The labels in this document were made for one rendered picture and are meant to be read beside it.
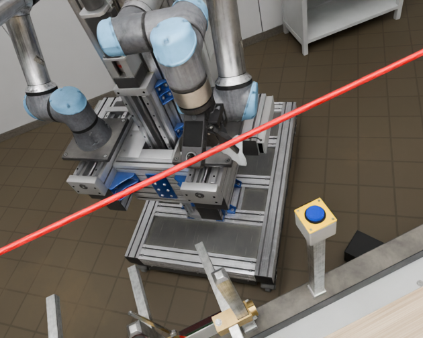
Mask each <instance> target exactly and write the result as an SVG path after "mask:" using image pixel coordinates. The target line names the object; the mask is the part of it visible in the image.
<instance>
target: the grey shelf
mask: <svg viewBox="0 0 423 338"><path fill-rule="evenodd" d="M403 2H404V0H281V10H282V19H283V32H284V33H285V34H287V33H289V31H290V32H291V34H292V35H293V36H294V37H295V38H296V39H297V41H298V42H299V43H300V44H301V45H302V54H303V55H304V56H305V55H307V54H308V44H309V43H311V42H314V41H316V40H319V39H321V38H324V37H326V36H329V35H332V34H335V33H336V32H339V31H342V30H345V29H347V28H349V27H352V26H354V25H357V24H360V23H363V22H364V21H368V20H370V19H373V18H375V17H378V16H380V15H383V14H385V13H388V12H390V11H393V10H395V11H394V15H393V18H394V19H395V20H397V19H400V16H401V12H402V5H403Z"/></svg>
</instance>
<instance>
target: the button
mask: <svg viewBox="0 0 423 338"><path fill-rule="evenodd" d="M306 216H307V218H308V219H309V220H310V221H314V222H317V221H321V220H322V219H323V218H324V210H323V208H322V207H319V206H317V205H313V206H310V207H309V208H308V209H307V211H306Z"/></svg>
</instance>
